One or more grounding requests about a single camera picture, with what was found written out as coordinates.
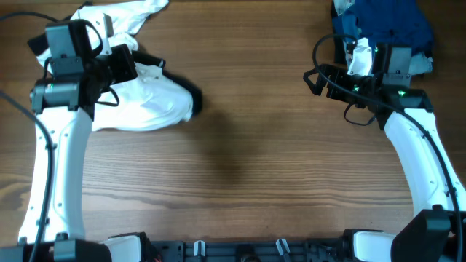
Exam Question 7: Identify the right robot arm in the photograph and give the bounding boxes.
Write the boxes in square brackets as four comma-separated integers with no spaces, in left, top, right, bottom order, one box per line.
[303,44,465,261]

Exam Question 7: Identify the black garment under blue stack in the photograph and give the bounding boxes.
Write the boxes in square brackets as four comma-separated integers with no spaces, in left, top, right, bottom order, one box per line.
[331,2,347,65]

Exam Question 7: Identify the folded dark blue garment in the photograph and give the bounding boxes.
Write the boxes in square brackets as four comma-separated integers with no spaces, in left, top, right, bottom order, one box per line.
[331,0,435,57]

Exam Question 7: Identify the folded light blue jeans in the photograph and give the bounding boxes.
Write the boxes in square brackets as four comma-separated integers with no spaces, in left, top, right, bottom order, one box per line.
[333,0,434,76]

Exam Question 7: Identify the white t-shirt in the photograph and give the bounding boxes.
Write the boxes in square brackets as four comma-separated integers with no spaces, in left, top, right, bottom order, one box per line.
[36,0,194,132]

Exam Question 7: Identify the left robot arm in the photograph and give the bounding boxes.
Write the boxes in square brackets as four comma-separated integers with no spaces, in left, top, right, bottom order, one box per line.
[1,20,137,261]

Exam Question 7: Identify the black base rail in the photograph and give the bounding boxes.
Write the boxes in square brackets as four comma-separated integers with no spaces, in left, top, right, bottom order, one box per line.
[152,239,350,262]

